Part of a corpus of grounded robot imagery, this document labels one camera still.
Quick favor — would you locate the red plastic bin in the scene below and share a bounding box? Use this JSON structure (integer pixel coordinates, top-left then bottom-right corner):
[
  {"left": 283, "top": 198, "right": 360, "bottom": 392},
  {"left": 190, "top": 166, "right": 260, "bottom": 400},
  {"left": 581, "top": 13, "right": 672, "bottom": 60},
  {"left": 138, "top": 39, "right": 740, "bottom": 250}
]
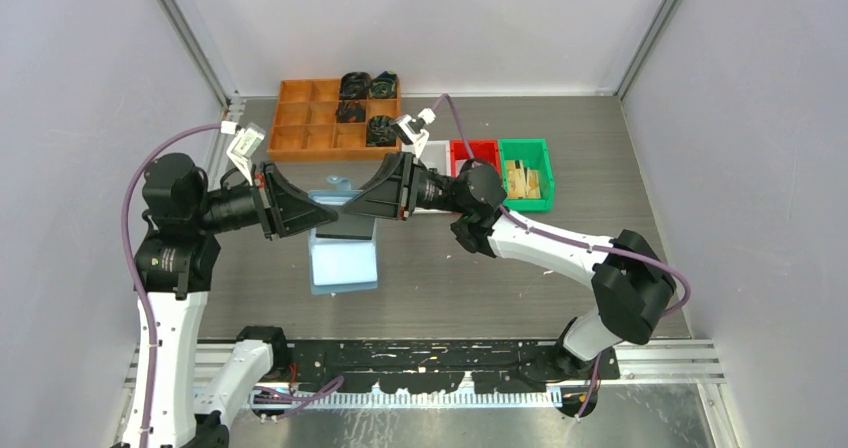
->
[{"left": 449, "top": 139, "right": 502, "bottom": 176}]

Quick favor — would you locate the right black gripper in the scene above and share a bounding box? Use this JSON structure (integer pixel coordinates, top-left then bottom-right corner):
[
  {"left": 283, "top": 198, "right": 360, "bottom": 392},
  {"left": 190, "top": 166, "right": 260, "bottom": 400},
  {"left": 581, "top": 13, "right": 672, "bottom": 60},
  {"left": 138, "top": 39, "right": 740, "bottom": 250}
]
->
[{"left": 338, "top": 153, "right": 469, "bottom": 222}]

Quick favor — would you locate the white plastic bin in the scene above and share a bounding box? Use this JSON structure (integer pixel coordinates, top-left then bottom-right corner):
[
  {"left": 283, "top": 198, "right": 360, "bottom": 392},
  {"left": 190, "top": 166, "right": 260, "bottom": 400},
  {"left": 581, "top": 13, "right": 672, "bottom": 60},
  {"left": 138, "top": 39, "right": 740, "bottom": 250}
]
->
[{"left": 411, "top": 140, "right": 450, "bottom": 216}]

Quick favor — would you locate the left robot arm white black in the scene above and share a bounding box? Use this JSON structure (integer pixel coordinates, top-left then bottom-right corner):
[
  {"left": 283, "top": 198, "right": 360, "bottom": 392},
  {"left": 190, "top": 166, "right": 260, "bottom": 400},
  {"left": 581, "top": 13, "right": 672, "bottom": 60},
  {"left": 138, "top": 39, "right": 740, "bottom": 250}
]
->
[{"left": 121, "top": 153, "right": 338, "bottom": 447}]

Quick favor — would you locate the green plastic bin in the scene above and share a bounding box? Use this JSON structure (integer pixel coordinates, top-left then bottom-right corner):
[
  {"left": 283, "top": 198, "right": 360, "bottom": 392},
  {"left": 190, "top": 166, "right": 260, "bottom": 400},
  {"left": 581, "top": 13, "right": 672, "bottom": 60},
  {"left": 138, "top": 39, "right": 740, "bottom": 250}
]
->
[{"left": 498, "top": 138, "right": 556, "bottom": 212}]

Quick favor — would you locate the blue leather card holder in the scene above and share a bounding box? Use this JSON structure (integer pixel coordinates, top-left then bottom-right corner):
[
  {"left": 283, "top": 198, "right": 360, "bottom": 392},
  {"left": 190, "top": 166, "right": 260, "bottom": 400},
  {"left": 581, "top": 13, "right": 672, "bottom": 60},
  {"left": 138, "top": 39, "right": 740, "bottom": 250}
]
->
[{"left": 308, "top": 175, "right": 378, "bottom": 296}]

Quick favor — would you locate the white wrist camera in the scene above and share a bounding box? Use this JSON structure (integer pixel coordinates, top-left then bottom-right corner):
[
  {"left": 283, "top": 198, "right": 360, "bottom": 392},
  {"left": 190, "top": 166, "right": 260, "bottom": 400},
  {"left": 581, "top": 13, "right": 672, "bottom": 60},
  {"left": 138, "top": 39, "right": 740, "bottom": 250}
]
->
[
  {"left": 220, "top": 121, "right": 266, "bottom": 185},
  {"left": 389, "top": 108, "right": 436, "bottom": 158}
]

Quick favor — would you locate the gold cards stack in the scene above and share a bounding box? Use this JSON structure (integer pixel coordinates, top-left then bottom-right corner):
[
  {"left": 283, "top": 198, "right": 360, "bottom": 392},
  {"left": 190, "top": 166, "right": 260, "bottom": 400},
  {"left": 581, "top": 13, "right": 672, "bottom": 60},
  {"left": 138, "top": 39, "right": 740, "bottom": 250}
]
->
[{"left": 505, "top": 159, "right": 542, "bottom": 200}]

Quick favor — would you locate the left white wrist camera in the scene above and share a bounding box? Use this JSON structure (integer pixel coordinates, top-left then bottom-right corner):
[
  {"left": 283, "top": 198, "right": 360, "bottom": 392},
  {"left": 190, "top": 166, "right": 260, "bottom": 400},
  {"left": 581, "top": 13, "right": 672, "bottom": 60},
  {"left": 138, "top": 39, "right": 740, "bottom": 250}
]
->
[{"left": 220, "top": 121, "right": 266, "bottom": 185}]

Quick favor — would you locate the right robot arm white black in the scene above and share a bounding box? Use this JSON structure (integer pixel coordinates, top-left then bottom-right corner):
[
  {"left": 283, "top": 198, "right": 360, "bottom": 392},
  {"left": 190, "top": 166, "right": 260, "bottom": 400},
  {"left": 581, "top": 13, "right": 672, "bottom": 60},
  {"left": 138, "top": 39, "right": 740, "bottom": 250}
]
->
[{"left": 343, "top": 152, "right": 677, "bottom": 379}]

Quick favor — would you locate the orange wooden compartment tray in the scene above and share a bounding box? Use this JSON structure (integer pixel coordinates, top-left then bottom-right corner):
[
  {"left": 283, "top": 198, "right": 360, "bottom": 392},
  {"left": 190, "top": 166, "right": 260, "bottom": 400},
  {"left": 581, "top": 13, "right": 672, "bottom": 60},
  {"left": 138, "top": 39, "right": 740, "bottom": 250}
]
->
[{"left": 267, "top": 78, "right": 402, "bottom": 162}]

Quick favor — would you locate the rolled dark belt top right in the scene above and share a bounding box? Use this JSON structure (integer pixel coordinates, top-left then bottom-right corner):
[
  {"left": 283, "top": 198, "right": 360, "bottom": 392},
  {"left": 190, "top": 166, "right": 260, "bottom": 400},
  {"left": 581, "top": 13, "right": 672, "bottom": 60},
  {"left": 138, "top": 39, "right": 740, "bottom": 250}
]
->
[{"left": 368, "top": 70, "right": 399, "bottom": 99}]

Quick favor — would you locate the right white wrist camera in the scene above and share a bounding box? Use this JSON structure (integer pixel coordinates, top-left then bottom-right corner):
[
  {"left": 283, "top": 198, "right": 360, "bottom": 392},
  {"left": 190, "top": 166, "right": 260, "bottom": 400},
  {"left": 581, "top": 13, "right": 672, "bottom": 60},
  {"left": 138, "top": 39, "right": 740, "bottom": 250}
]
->
[{"left": 389, "top": 108, "right": 436, "bottom": 158}]

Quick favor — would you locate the rolled dark belt top left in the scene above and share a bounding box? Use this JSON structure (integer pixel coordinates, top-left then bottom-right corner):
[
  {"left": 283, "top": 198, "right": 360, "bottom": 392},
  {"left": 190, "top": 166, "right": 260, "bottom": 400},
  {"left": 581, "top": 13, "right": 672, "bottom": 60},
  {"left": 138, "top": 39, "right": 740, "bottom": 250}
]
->
[{"left": 338, "top": 72, "right": 372, "bottom": 100}]

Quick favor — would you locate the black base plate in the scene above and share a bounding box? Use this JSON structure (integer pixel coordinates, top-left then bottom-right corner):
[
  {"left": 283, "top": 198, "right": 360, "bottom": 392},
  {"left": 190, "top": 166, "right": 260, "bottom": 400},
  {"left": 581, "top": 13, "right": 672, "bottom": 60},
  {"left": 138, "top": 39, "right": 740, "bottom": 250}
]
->
[{"left": 252, "top": 339, "right": 592, "bottom": 395}]

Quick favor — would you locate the rolled dark belt middle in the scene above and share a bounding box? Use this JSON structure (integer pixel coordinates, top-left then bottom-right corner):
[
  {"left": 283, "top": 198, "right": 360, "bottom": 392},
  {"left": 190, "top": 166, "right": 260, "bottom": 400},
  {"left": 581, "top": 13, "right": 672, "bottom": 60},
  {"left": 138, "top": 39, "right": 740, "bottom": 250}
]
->
[{"left": 335, "top": 100, "right": 366, "bottom": 124}]

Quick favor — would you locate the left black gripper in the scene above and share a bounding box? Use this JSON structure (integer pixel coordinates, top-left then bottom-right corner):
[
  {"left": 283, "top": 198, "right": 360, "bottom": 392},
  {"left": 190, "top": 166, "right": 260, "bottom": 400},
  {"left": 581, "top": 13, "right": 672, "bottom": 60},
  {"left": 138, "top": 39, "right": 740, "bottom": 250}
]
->
[{"left": 192, "top": 159, "right": 337, "bottom": 239}]

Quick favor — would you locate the dark grey credit card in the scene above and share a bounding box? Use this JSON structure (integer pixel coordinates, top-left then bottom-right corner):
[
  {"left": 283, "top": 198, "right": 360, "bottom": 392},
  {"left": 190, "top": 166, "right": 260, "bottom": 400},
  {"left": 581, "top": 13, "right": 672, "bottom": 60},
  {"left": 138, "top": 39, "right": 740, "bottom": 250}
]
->
[{"left": 315, "top": 214, "right": 375, "bottom": 241}]

